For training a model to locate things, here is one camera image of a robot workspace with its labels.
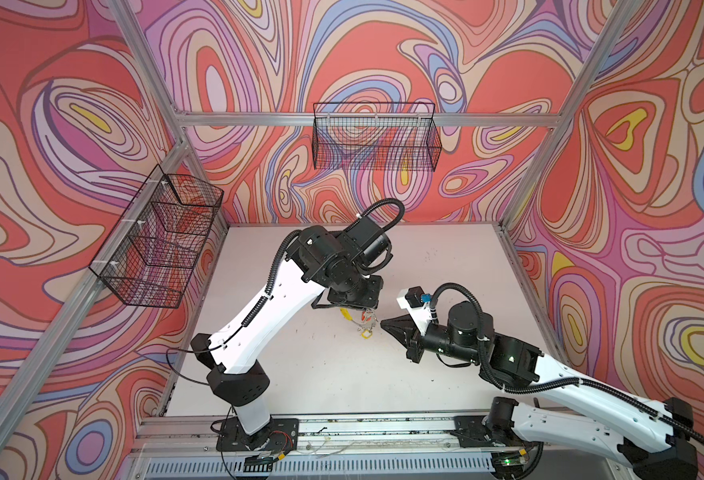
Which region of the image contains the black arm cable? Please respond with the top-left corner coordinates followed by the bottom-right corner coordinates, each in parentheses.
top-left (355, 198), bottom-right (406, 232)
top-left (429, 283), bottom-right (704, 480)

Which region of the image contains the black wire basket wall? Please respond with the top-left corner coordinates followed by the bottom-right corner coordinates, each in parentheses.
top-left (312, 101), bottom-right (443, 172)
top-left (89, 171), bottom-right (224, 309)

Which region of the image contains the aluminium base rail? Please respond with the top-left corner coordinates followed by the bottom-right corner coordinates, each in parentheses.
top-left (123, 412), bottom-right (628, 479)

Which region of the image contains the grey keyring with yellow grip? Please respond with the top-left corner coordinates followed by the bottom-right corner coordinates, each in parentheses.
top-left (340, 308), bottom-right (378, 332)

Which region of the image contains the black wire basket back wall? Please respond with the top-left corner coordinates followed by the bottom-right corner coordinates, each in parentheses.
top-left (312, 101), bottom-right (443, 172)

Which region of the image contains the black wire basket left wall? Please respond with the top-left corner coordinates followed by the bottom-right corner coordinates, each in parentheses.
top-left (89, 171), bottom-right (224, 309)

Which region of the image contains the aluminium frame extrusion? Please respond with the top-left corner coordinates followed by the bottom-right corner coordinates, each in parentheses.
top-left (0, 0), bottom-right (647, 457)

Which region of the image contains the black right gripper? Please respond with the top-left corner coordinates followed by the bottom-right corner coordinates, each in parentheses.
top-left (381, 314), bottom-right (484, 365)

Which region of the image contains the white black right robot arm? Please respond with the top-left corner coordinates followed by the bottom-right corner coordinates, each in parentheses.
top-left (381, 300), bottom-right (698, 479)

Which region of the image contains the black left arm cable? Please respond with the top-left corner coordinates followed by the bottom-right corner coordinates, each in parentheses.
top-left (355, 198), bottom-right (406, 232)

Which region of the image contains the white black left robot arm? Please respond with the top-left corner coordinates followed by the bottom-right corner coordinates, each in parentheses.
top-left (191, 215), bottom-right (393, 437)

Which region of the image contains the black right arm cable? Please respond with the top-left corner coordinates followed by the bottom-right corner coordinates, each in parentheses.
top-left (429, 283), bottom-right (704, 480)

